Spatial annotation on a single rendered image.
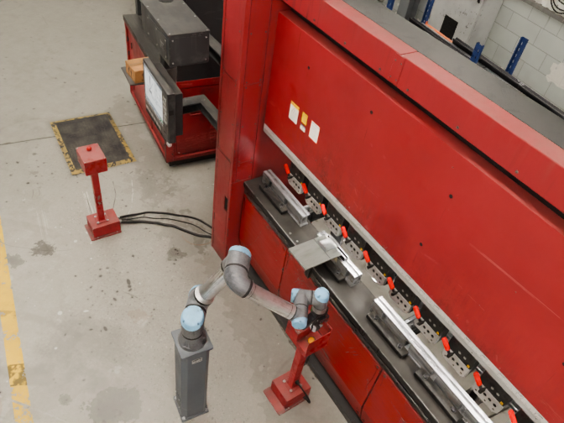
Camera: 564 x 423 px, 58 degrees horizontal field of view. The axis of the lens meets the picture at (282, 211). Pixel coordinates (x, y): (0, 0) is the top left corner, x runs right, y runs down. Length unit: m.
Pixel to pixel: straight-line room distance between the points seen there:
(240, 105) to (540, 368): 2.11
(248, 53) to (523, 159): 1.68
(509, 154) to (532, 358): 0.84
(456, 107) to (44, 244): 3.38
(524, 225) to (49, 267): 3.39
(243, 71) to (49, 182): 2.53
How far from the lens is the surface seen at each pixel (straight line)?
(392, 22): 2.56
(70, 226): 4.58
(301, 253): 3.01
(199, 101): 3.77
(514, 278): 2.19
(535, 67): 7.06
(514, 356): 2.38
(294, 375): 3.38
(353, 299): 3.04
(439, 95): 2.15
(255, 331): 3.84
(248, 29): 2.97
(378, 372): 3.00
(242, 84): 3.11
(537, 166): 1.96
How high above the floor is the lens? 3.22
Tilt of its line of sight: 43 degrees down
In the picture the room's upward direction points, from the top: 10 degrees clockwise
